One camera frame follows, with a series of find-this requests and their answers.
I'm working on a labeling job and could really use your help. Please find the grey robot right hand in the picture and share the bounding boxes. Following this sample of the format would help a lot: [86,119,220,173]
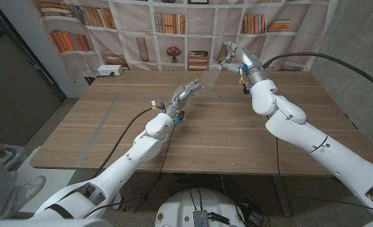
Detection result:
[217,40,269,86]

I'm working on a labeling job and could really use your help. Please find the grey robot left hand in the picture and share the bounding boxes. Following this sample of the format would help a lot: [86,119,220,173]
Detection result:
[165,79,205,120]

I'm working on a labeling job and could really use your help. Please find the clear plastic screen protector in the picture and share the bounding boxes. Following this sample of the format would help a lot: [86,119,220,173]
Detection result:
[198,69,224,91]

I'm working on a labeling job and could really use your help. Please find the white power strip box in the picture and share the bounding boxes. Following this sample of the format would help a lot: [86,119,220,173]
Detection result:
[97,64,124,77]

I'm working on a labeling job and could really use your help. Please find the printed bookshelf backdrop cloth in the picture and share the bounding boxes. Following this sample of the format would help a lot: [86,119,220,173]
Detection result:
[25,0,340,83]

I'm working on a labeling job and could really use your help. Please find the brown cloth under table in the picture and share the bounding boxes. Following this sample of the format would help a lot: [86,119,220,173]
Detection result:
[120,172,158,212]

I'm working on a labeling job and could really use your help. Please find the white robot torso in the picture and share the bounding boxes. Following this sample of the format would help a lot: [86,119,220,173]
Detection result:
[154,188,247,227]

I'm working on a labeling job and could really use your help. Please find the silver electronics module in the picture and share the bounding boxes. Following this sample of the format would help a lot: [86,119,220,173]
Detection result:
[192,210,209,227]

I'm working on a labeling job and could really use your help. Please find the black antenna bar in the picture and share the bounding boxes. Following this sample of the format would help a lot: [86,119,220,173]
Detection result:
[207,211,231,225]

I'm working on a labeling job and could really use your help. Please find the grey metal table leg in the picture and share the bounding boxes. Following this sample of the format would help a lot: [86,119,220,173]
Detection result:
[273,175,292,218]

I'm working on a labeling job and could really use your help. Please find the clear plastic bag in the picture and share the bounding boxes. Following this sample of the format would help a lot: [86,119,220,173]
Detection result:
[0,143,27,172]

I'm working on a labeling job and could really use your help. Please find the person in grey clothes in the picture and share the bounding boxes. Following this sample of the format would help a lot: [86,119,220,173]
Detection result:
[0,148,47,220]

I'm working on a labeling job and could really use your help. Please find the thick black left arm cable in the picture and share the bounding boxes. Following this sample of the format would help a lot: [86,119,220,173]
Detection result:
[93,106,167,177]

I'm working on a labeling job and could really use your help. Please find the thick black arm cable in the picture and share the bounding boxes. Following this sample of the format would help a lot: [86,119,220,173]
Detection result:
[261,52,373,95]
[93,106,167,177]

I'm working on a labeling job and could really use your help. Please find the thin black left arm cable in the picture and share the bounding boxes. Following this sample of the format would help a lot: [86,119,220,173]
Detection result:
[83,123,178,219]

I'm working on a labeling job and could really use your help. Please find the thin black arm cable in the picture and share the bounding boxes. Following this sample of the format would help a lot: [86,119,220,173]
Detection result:
[274,136,282,177]
[83,123,178,219]

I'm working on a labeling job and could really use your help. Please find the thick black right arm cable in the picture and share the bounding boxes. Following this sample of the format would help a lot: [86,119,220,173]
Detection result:
[261,52,373,95]

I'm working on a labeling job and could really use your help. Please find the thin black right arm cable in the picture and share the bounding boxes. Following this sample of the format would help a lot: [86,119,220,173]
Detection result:
[274,136,282,177]

